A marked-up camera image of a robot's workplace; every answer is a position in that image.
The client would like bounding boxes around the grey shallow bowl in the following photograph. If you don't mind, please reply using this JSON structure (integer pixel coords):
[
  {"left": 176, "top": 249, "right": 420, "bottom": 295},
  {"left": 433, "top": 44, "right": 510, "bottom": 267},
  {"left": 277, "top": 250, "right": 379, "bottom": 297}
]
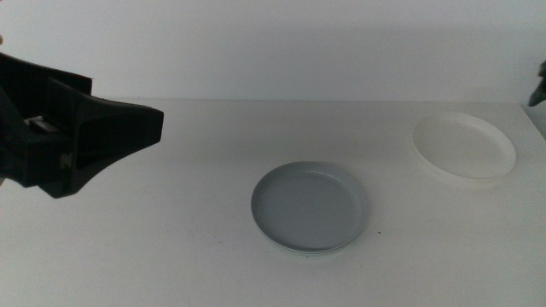
[{"left": 250, "top": 160, "right": 369, "bottom": 253}]

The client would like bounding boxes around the pale green shallow bowl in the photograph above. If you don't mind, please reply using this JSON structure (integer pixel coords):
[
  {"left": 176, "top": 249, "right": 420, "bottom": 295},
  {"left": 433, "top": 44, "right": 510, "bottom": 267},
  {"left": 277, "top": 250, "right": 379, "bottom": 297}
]
[{"left": 255, "top": 229, "right": 363, "bottom": 258}]

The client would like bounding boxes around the white shallow bowl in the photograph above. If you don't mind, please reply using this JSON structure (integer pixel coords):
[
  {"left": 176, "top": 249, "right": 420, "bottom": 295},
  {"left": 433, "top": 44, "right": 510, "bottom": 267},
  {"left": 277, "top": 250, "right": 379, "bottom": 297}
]
[{"left": 411, "top": 111, "right": 517, "bottom": 187}]

